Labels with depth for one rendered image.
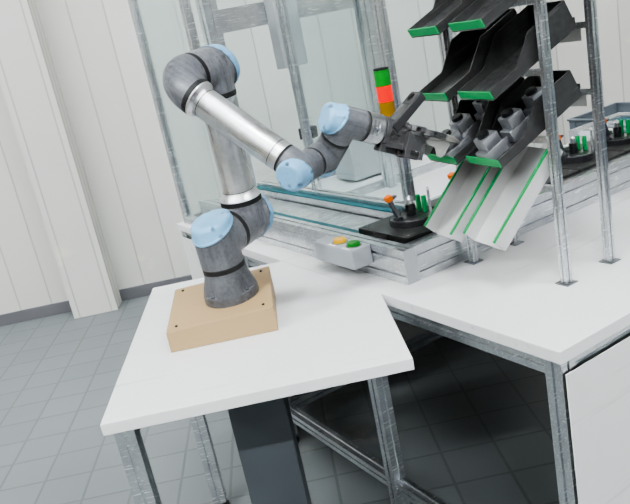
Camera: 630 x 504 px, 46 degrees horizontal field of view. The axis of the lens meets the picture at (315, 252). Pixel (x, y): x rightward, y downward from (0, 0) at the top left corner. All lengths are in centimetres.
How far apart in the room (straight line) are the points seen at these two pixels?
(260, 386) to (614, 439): 81
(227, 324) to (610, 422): 94
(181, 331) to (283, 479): 56
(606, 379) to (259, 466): 98
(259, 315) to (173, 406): 37
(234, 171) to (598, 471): 115
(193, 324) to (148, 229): 329
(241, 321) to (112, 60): 336
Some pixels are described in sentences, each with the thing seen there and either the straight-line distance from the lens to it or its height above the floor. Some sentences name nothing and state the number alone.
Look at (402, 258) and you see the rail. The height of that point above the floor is 93.
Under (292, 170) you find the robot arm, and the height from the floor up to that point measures 129.
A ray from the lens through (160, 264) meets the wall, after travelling 526.
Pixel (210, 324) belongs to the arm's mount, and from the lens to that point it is 192.
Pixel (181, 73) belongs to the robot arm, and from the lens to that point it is 184.
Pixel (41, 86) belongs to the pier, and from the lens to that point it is 497.
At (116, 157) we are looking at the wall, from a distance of 512.
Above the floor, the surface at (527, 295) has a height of 86.
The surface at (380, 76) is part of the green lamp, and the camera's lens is 237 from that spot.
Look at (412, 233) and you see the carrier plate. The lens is 213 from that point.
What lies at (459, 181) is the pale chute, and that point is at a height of 111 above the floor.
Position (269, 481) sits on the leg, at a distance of 221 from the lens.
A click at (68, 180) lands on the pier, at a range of 502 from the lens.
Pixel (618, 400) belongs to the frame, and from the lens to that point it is 182.
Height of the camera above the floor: 160
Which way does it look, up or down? 17 degrees down
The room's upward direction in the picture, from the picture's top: 11 degrees counter-clockwise
